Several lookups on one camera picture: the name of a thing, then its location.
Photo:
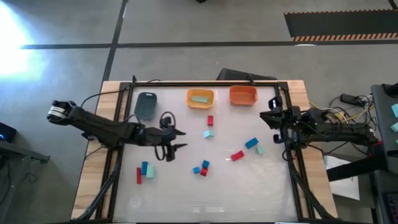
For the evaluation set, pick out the dark teal plastic bin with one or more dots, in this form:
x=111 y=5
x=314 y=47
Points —
x=145 y=106

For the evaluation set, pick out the orange plastic bin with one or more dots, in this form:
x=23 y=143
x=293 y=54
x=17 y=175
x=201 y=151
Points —
x=243 y=96

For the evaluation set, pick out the black device with blue light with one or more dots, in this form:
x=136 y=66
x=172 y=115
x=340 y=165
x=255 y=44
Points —
x=7 y=132

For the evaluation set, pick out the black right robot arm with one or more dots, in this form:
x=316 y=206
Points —
x=335 y=130

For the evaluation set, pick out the small blue cube block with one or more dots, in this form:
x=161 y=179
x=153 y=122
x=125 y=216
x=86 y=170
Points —
x=196 y=170
x=205 y=164

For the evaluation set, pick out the yellow plastic bin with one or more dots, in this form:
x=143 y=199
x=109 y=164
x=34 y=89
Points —
x=192 y=105

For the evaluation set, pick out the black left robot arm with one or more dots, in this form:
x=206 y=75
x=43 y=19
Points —
x=99 y=127

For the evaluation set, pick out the black flat object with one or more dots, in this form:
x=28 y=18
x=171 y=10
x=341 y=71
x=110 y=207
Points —
x=239 y=74

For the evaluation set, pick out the blue plastic crate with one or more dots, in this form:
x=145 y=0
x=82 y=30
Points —
x=392 y=207

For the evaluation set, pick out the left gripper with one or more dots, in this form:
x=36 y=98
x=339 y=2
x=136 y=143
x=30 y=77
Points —
x=155 y=137

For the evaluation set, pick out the small red cube block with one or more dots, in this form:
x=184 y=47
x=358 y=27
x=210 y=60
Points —
x=203 y=171

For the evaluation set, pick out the dark grey desk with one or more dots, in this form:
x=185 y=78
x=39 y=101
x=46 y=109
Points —
x=18 y=149

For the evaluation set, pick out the grey cart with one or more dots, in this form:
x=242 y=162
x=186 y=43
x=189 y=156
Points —
x=384 y=124

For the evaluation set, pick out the blue rectangular wooden block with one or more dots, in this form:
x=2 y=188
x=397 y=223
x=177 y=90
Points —
x=144 y=168
x=251 y=142

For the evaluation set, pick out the small red object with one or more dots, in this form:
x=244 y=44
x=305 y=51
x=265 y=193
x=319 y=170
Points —
x=377 y=143

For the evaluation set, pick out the black hazard-striped floor mat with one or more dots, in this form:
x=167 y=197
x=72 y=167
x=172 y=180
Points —
x=342 y=23

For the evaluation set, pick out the long red wooden block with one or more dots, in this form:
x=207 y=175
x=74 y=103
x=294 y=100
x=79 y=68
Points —
x=138 y=175

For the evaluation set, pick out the light teal wooden block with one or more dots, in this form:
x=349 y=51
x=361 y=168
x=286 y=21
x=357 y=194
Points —
x=150 y=171
x=209 y=133
x=199 y=99

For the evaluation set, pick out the white paper sheet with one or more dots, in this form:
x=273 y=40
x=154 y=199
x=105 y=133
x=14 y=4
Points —
x=345 y=186

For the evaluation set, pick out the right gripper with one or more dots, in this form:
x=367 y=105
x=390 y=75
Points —
x=287 y=119

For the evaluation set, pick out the black aluminium table frame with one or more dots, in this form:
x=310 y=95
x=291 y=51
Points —
x=202 y=84

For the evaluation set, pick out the black power adapter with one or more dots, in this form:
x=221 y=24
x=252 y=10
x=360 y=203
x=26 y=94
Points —
x=349 y=99

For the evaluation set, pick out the black stand beam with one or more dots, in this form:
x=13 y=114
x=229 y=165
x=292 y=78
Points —
x=354 y=169

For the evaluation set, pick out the small light teal block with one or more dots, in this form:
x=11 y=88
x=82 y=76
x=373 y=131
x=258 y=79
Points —
x=260 y=150

